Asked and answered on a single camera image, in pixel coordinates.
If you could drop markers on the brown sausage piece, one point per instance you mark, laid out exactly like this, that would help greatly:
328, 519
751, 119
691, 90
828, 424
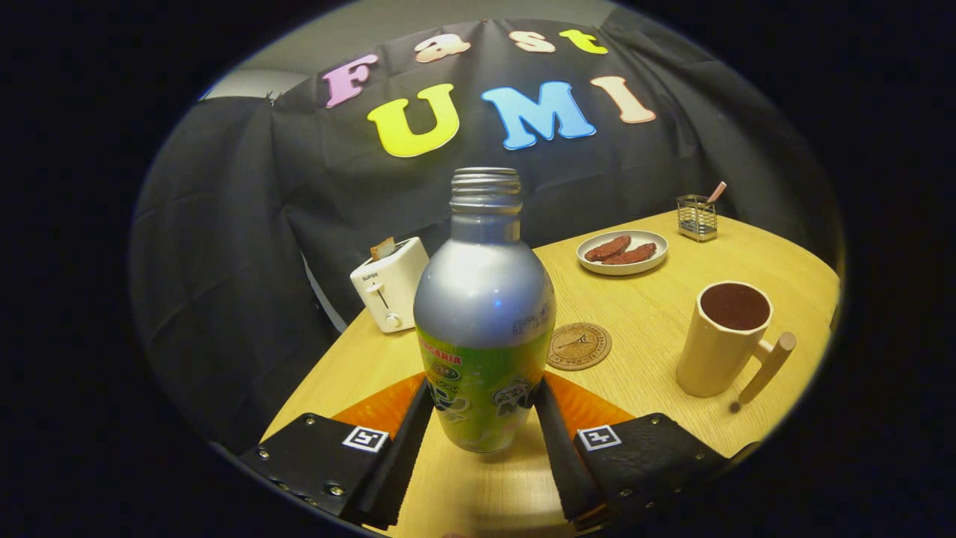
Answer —
633, 255
606, 249

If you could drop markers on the white toaster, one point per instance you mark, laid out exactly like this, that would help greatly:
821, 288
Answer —
392, 291

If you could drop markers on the round wooden coaster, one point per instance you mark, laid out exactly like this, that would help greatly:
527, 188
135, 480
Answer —
581, 347

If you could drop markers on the toast slice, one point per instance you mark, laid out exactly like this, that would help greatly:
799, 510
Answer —
383, 248

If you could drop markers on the silver green juice bottle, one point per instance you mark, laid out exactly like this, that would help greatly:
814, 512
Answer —
482, 299

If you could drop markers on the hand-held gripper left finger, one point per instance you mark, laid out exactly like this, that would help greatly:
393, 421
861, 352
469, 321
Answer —
399, 463

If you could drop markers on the white round plate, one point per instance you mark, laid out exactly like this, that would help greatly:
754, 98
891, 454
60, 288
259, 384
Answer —
620, 265

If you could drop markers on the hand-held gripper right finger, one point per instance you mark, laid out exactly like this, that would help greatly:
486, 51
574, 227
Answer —
560, 463

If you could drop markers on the wooden table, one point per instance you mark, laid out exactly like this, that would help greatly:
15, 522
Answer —
642, 321

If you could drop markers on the pink straw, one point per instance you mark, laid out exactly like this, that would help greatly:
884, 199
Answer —
717, 192

